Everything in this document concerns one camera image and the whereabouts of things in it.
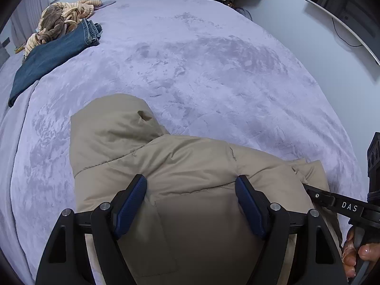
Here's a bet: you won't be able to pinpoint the grey padded headboard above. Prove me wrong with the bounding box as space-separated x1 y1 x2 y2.
0 36 9 67

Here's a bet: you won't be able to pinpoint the blue denim jeans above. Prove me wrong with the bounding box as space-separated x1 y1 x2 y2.
8 18 103 108

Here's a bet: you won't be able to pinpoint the beige puffer jacket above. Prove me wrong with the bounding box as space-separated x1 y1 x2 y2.
70 93 342 285

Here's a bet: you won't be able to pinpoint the light grey curtain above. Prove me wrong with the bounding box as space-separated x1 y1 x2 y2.
10 0 61 54

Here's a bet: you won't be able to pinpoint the black wall television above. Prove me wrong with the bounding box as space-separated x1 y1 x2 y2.
305 0 380 66

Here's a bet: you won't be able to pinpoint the standing fan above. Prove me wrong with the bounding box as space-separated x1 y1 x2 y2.
234 5 253 21

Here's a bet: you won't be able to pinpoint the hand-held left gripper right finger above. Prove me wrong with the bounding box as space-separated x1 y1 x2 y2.
234 175 348 285

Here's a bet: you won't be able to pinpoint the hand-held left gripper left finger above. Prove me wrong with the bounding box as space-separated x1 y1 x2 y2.
36 174 148 285

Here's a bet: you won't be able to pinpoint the tan brown knitted sweater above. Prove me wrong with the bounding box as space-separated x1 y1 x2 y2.
23 0 103 59

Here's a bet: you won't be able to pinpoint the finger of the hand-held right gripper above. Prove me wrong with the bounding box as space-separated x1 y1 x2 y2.
302 183 367 215

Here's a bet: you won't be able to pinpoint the person's right hand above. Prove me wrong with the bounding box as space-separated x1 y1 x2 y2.
341 226 380 280

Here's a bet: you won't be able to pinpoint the black television cable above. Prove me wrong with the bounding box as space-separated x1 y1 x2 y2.
332 16 364 48

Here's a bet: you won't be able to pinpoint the lavender plush bed blanket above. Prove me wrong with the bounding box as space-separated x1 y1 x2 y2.
0 0 370 285

